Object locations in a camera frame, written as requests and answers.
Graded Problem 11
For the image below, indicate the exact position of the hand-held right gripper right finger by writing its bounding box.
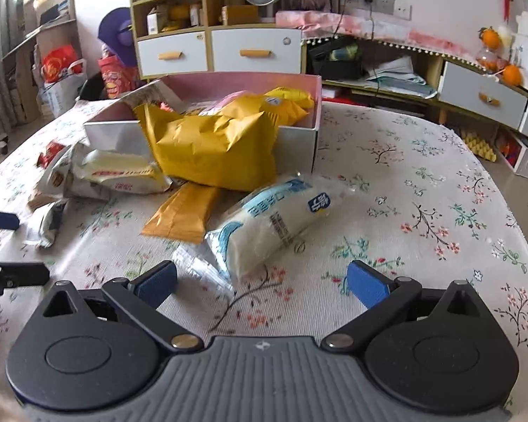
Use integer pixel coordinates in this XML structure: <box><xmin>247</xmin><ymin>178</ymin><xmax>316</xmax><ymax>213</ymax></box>
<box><xmin>321</xmin><ymin>260</ymin><xmax>497</xmax><ymax>355</ymax></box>

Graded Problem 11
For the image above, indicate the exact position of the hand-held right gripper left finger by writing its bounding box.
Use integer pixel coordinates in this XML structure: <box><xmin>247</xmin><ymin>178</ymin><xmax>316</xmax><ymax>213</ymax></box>
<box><xmin>29</xmin><ymin>260</ymin><xmax>204</xmax><ymax>354</ymax></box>

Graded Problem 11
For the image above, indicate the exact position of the white packet black print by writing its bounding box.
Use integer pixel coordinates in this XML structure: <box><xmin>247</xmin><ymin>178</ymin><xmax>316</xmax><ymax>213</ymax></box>
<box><xmin>24</xmin><ymin>200</ymin><xmax>69</xmax><ymax>248</ymax></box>

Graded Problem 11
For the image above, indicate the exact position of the small orange-yellow packet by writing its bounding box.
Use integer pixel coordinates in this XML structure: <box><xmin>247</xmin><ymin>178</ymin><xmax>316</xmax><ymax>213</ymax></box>
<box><xmin>141</xmin><ymin>182</ymin><xmax>221</xmax><ymax>244</ymax></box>

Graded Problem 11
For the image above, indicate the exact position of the white packet round brown label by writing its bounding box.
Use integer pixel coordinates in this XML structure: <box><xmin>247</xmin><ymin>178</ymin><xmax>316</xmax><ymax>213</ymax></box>
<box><xmin>39</xmin><ymin>143</ymin><xmax>93</xmax><ymax>198</ymax></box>

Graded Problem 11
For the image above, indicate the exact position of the red white snack packet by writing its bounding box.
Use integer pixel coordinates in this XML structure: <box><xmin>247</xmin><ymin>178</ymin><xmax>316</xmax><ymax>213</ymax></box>
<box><xmin>37</xmin><ymin>141</ymin><xmax>67</xmax><ymax>168</ymax></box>

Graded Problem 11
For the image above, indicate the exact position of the white blue bread packet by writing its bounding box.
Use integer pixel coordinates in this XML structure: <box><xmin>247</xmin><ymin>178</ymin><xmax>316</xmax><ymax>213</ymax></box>
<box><xmin>171</xmin><ymin>175</ymin><xmax>348</xmax><ymax>295</ymax></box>

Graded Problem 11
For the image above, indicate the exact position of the cream packet red label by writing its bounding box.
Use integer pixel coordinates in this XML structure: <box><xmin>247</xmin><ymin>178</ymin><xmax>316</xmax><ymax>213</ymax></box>
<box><xmin>73</xmin><ymin>149</ymin><xmax>173</xmax><ymax>196</ymax></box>

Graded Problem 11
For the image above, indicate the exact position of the large yellow snack packet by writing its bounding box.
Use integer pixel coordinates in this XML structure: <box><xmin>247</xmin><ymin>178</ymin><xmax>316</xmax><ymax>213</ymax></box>
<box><xmin>134</xmin><ymin>104</ymin><xmax>278</xmax><ymax>192</ymax></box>

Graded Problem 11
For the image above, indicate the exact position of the pink cardboard box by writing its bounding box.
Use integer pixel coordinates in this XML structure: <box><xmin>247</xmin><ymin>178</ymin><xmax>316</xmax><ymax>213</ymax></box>
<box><xmin>83</xmin><ymin>72</ymin><xmax>323</xmax><ymax>177</ymax></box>

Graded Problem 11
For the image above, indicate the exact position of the yellow packet red label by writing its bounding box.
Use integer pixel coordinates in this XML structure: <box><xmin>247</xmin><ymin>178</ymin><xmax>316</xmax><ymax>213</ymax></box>
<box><xmin>279</xmin><ymin>104</ymin><xmax>312</xmax><ymax>127</ymax></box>

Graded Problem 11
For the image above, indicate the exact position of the pink snack packet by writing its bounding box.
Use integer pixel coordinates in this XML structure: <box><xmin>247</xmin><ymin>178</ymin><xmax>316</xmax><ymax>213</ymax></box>
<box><xmin>202</xmin><ymin>90</ymin><xmax>258</xmax><ymax>116</ymax></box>

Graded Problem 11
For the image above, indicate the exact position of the yellow packet oval label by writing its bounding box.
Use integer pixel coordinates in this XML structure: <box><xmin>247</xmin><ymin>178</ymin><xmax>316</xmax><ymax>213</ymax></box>
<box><xmin>264</xmin><ymin>87</ymin><xmax>315</xmax><ymax>117</ymax></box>

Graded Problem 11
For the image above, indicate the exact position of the white shopping bag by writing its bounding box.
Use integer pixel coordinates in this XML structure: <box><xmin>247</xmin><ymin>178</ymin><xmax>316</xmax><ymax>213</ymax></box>
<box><xmin>37</xmin><ymin>59</ymin><xmax>88</xmax><ymax>117</ymax></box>

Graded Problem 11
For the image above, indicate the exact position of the wooden bookshelf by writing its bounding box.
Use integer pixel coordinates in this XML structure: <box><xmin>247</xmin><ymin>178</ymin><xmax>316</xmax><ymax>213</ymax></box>
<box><xmin>0</xmin><ymin>0</ymin><xmax>77</xmax><ymax>126</ymax></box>

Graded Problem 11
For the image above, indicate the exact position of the black flat board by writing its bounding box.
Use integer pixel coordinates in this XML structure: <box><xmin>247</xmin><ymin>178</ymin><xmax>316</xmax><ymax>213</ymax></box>
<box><xmin>78</xmin><ymin>72</ymin><xmax>104</xmax><ymax>101</ymax></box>

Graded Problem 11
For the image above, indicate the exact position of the red gift bag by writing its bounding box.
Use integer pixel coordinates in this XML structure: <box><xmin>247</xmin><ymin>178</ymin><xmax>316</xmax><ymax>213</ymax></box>
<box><xmin>42</xmin><ymin>46</ymin><xmax>82</xmax><ymax>83</ymax></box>

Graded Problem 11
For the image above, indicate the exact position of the red printed bag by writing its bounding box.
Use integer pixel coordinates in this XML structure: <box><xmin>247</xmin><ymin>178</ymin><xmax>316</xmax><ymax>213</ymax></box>
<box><xmin>98</xmin><ymin>55</ymin><xmax>138</xmax><ymax>100</ymax></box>

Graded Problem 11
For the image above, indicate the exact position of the yellow foam tray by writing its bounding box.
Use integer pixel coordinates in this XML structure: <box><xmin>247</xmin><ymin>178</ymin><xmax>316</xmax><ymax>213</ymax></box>
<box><xmin>460</xmin><ymin>127</ymin><xmax>498</xmax><ymax>162</ymax></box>

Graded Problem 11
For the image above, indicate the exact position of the red flat box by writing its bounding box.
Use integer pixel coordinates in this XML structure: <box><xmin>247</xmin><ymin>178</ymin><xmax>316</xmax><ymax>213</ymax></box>
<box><xmin>321</xmin><ymin>85</ymin><xmax>366</xmax><ymax>106</ymax></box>

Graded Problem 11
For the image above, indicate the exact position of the pile of papers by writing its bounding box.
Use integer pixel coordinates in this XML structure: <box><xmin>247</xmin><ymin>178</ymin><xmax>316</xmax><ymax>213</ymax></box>
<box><xmin>365</xmin><ymin>55</ymin><xmax>437</xmax><ymax>98</ymax></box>

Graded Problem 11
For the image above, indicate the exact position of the narrow white drawer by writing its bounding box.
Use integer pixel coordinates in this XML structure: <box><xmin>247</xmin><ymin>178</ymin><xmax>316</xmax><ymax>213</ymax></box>
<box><xmin>136</xmin><ymin>33</ymin><xmax>208</xmax><ymax>75</ymax></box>

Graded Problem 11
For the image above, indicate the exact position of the black storage bin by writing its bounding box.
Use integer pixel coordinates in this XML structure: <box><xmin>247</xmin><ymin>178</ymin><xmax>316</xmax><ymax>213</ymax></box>
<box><xmin>308</xmin><ymin>37</ymin><xmax>364</xmax><ymax>81</ymax></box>

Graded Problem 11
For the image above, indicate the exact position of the purple hat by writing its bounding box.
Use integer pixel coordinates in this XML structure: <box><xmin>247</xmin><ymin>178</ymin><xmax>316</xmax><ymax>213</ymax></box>
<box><xmin>98</xmin><ymin>7</ymin><xmax>137</xmax><ymax>66</ymax></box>

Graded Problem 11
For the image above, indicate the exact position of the large grey drawer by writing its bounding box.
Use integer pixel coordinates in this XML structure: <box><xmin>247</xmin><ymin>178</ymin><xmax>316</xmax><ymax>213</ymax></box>
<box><xmin>438</xmin><ymin>60</ymin><xmax>528</xmax><ymax>130</ymax></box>

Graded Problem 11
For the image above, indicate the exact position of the low wooden cabinet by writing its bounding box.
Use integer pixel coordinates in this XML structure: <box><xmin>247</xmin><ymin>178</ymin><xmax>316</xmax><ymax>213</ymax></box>
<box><xmin>303</xmin><ymin>37</ymin><xmax>528</xmax><ymax>146</ymax></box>

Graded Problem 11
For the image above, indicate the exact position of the wide white drawer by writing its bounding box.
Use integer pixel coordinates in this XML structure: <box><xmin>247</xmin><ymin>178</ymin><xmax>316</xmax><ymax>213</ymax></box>
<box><xmin>211</xmin><ymin>27</ymin><xmax>302</xmax><ymax>73</ymax></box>

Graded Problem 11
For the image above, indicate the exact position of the pink cloth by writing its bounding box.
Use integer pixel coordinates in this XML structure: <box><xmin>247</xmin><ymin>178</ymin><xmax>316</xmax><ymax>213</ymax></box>
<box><xmin>275</xmin><ymin>9</ymin><xmax>485</xmax><ymax>69</ymax></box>

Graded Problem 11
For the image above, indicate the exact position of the clear jar of oranges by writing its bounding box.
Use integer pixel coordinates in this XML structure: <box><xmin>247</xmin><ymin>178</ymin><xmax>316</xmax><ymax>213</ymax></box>
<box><xmin>476</xmin><ymin>47</ymin><xmax>502</xmax><ymax>73</ymax></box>

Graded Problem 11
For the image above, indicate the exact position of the yellow toy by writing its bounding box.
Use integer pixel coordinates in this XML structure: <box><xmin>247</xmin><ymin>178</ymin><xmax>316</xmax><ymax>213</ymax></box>
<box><xmin>165</xmin><ymin>5</ymin><xmax>192</xmax><ymax>31</ymax></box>

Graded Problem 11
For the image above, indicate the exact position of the orange with leaves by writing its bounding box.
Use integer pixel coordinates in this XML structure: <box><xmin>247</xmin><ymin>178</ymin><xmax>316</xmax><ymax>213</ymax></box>
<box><xmin>479</xmin><ymin>26</ymin><xmax>503</xmax><ymax>50</ymax></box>

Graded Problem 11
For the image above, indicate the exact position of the wall socket strip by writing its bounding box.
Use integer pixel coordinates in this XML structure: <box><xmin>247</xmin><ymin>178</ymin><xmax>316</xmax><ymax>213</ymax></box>
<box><xmin>343</xmin><ymin>0</ymin><xmax>394</xmax><ymax>14</ymax></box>

